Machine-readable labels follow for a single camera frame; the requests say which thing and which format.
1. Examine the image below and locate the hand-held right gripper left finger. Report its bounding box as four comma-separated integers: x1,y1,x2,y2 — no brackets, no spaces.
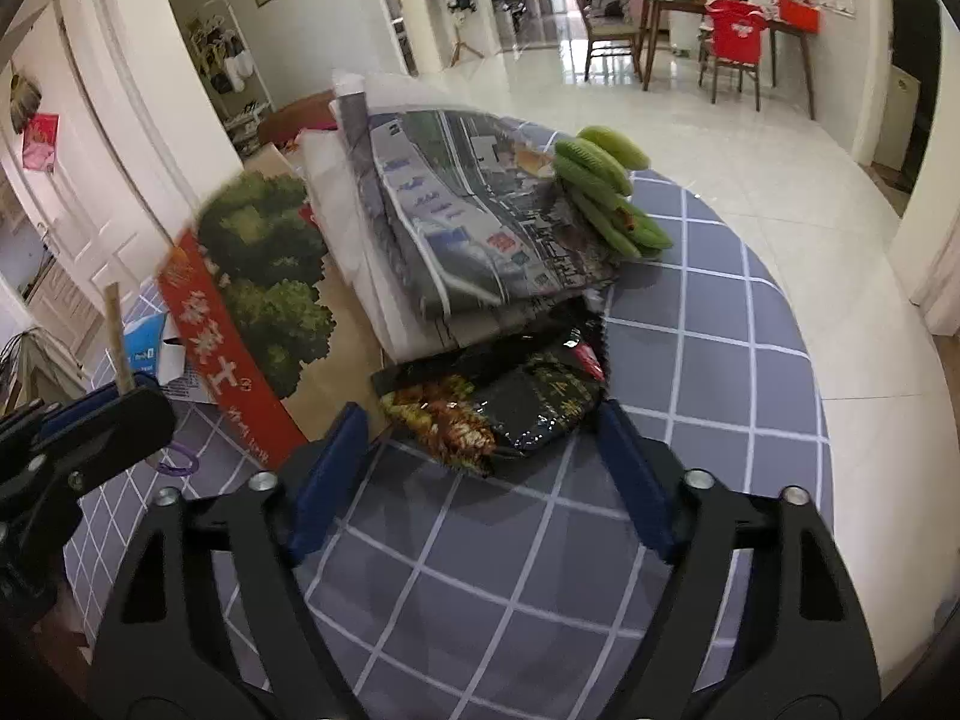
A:
88,401,372,720

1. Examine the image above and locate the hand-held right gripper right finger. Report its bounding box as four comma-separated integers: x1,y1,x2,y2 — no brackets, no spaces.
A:
596,399,884,720

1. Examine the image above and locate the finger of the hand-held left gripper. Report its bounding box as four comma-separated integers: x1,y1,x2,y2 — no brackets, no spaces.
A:
0,377,179,620
0,388,122,460

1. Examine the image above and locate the thin wooden stick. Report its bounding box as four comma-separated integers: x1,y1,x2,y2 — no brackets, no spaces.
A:
105,283,140,395

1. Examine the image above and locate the blue white plastic packet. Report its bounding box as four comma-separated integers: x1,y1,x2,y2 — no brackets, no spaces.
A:
120,313,218,406

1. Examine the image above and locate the black red snack packet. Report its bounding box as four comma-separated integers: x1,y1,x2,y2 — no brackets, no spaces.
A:
450,317,610,391

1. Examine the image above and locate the grey grid tablecloth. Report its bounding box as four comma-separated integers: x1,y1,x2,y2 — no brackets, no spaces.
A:
64,169,833,720

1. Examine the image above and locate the red cardboard box tree print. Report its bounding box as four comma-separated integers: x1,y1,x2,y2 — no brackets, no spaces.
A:
156,142,391,470

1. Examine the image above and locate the white paper stack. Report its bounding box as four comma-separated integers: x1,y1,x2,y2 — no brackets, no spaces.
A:
300,69,601,362

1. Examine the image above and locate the bunch of green bananas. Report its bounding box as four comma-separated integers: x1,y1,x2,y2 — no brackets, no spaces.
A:
553,125,674,260

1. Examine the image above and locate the printed newspaper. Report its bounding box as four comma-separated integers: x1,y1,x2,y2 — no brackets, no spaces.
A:
356,106,625,316

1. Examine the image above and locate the brown low stool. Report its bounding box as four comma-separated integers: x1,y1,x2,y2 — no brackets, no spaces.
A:
257,90,338,151

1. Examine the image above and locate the white shoe rack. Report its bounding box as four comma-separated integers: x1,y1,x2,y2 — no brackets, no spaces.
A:
184,0,275,158

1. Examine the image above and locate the beige cabinet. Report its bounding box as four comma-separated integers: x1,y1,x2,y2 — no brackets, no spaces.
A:
874,64,920,173

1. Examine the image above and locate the wooden chair with cushion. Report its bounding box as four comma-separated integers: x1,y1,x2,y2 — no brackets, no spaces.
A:
572,0,646,83

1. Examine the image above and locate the wooden tripod stand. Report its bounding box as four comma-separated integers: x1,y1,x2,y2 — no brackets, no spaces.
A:
448,0,485,68

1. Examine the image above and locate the red shirt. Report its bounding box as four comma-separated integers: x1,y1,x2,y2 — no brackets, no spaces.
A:
703,0,770,61

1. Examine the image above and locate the wooden table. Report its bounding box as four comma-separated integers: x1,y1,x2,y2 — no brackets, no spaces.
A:
641,0,818,121

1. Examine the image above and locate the red bag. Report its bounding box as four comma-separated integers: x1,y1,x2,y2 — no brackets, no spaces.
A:
776,0,824,35

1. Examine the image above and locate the red paper wall decoration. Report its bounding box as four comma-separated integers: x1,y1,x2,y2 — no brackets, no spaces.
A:
22,112,61,172

